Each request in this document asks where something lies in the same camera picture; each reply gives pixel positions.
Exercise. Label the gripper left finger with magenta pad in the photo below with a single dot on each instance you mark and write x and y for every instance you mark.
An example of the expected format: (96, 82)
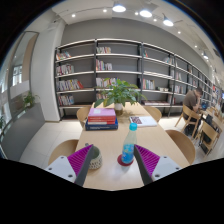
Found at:
(73, 168)

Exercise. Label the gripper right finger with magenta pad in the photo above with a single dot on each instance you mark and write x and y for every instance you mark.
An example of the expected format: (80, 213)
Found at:
(153, 167)

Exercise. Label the clear water bottle teal cap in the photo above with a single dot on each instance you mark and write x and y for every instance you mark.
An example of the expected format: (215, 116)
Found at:
(128, 145)

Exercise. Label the wooden chair near left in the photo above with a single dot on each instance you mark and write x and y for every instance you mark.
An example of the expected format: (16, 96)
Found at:
(66, 148)

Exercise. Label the grey-green ceramic mug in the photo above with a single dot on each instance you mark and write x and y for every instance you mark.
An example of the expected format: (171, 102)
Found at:
(94, 157)

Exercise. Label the red round coaster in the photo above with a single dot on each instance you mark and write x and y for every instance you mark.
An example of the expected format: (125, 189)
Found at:
(119, 160)

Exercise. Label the wooden chair near right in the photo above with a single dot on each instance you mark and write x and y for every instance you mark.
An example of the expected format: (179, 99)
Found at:
(184, 144)

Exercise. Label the open magazine on table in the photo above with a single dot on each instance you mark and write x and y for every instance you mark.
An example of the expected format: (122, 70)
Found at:
(143, 121)

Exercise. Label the wooden chair far left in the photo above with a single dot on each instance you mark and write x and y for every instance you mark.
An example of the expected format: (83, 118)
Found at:
(82, 115)

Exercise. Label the wooden chair far right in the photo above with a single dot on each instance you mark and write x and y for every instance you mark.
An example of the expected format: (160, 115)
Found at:
(154, 112)

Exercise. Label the stack of red blue books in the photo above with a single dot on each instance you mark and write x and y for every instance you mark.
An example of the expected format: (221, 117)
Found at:
(101, 119)

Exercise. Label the wooden chair under seated man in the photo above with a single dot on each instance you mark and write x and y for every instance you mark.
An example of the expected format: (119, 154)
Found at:
(190, 116)

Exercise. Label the wooden chair at right table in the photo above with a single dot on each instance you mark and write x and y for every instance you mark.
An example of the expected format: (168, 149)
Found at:
(211, 133)

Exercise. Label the seated man in brown shirt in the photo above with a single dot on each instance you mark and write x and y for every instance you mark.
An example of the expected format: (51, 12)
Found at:
(192, 101)

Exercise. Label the green potted plant white pot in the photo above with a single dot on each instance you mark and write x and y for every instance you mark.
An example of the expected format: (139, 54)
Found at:
(118, 94)

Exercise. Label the small plant by window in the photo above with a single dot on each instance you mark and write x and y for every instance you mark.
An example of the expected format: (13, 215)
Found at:
(29, 100)

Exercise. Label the long grey bookshelf with books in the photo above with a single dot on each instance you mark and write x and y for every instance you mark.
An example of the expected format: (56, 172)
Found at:
(84, 69)

